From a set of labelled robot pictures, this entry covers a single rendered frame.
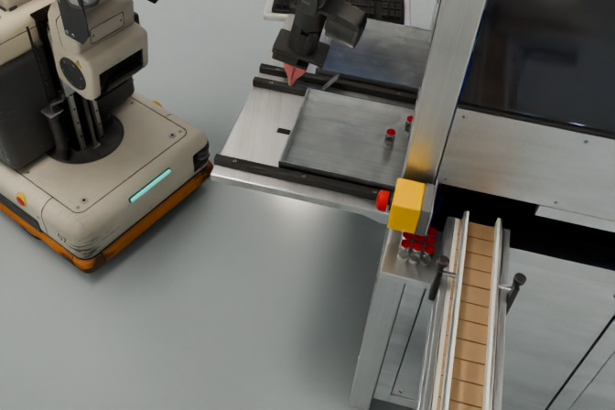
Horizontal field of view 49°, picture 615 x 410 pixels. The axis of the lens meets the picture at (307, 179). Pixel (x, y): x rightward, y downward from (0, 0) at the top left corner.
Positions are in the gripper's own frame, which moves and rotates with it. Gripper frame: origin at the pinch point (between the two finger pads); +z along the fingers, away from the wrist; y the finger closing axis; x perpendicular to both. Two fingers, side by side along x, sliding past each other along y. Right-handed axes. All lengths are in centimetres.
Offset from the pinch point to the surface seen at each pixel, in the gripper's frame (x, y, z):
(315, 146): 3.6, 9.2, 19.1
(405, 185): -16.8, 27.0, 0.4
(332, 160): 0.4, 13.8, 18.2
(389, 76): 34.3, 21.5, 17.0
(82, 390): -29, -32, 116
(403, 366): -13, 51, 70
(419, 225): -22.2, 31.6, 3.8
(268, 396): -17, 21, 106
